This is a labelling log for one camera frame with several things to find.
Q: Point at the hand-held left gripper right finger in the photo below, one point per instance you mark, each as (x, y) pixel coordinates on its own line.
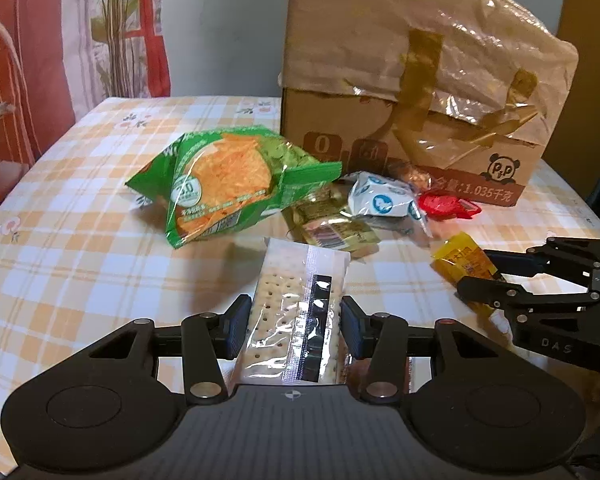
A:
(353, 326)

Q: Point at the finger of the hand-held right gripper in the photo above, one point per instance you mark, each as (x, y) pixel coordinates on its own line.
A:
(555, 260)
(510, 297)

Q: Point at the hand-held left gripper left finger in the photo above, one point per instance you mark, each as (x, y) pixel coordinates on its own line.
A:
(240, 321)

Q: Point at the clear cracker packet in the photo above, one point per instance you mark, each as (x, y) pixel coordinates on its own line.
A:
(290, 300)

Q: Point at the small yellow snack packet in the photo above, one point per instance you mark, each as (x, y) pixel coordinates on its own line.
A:
(462, 260)

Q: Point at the cardboard box with plastic liner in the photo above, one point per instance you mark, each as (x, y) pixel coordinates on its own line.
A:
(380, 60)

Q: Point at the gold snack packet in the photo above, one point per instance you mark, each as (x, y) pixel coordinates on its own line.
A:
(330, 225)

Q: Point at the red snack packet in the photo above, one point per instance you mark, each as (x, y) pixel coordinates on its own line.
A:
(445, 206)

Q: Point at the white and blue candy packet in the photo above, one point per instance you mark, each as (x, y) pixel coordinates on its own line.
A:
(380, 200)

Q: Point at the green chip bag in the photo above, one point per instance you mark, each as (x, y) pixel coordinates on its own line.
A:
(220, 185)

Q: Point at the brown snack packet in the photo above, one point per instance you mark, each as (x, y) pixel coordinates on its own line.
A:
(407, 175)

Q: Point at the checked tablecloth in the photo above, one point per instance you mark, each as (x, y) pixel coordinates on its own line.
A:
(80, 235)

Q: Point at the plant print curtain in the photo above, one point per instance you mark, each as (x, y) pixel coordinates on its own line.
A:
(115, 25)

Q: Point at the pink printed backdrop cloth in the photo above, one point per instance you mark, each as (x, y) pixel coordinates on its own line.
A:
(10, 85)

